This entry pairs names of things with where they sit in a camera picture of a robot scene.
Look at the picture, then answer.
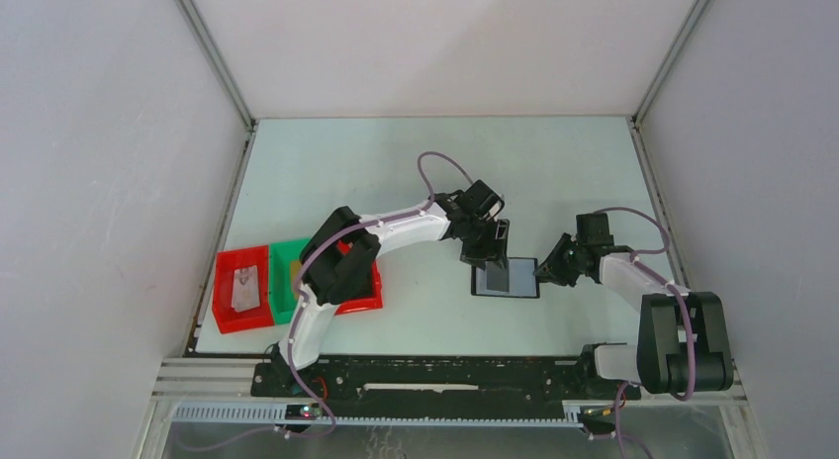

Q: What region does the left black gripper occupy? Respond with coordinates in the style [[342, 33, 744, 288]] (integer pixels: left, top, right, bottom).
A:
[[460, 217, 510, 273]]

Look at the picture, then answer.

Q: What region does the grey credit card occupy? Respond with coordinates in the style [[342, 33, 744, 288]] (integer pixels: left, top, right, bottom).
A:
[[485, 264, 511, 296]]

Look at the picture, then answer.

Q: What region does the black leather card holder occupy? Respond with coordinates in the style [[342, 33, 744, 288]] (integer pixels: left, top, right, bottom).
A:
[[471, 257, 540, 299]]

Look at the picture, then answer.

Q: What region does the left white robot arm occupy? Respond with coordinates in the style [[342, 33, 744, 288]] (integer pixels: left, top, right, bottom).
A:
[[274, 180, 510, 397]]

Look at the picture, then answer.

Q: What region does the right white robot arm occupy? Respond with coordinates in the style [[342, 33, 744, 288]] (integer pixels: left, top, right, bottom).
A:
[[534, 208, 734, 402]]

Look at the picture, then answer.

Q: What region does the right red bin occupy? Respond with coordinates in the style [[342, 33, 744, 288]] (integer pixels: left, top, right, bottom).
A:
[[336, 262, 384, 316]]

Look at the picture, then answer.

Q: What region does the red bin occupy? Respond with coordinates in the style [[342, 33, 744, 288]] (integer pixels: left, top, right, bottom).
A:
[[212, 245, 274, 334], [336, 262, 384, 316]]

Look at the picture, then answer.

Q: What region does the green bin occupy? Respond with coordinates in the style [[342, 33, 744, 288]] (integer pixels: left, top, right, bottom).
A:
[[268, 238, 309, 325]]

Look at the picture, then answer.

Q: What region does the silver item in red bin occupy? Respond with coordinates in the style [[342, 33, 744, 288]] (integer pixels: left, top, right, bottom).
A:
[[231, 265, 260, 313]]

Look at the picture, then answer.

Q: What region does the left red bin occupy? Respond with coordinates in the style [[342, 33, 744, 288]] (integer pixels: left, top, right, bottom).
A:
[[212, 245, 274, 334]]

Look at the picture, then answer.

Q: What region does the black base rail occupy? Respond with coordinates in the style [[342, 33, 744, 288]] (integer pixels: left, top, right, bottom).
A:
[[250, 353, 619, 419]]

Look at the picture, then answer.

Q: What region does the grey cable duct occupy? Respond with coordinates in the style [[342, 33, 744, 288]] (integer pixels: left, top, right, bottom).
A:
[[170, 402, 583, 428]]

